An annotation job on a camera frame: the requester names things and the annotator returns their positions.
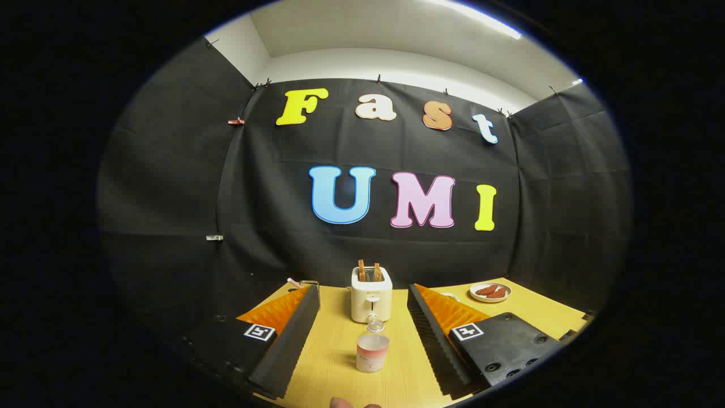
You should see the wooden table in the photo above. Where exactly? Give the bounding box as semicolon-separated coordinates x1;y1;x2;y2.
237;278;595;408

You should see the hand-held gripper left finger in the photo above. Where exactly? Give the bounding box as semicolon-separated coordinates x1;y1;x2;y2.
181;285;321;400

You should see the clear juice bottle red label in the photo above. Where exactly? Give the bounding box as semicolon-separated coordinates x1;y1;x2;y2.
356;318;390;373

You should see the black backdrop cloth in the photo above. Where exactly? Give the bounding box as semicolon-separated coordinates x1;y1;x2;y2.
97;37;632;346

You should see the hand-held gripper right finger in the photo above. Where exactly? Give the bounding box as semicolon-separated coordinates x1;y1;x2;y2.
407;283;568;399

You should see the round white plate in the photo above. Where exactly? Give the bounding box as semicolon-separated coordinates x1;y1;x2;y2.
470;282;512;303

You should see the cream white toaster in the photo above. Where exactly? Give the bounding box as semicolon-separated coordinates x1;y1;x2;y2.
351;266;393;324

